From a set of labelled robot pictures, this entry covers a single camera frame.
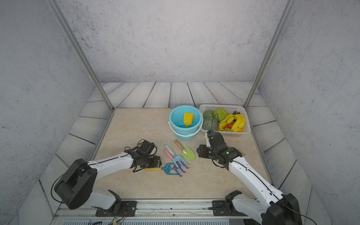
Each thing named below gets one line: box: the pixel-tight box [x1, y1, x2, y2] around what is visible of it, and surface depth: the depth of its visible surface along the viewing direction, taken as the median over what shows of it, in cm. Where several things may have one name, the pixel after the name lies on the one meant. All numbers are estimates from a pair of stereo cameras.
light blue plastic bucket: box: [167, 105, 204, 142], surface depth 95 cm
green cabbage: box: [212, 107, 228, 122], surface depth 101 cm
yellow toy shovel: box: [183, 112, 195, 128], surface depth 104 cm
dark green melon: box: [202, 116, 219, 131], surface depth 98 cm
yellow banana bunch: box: [217, 113, 246, 133], surface depth 101 cm
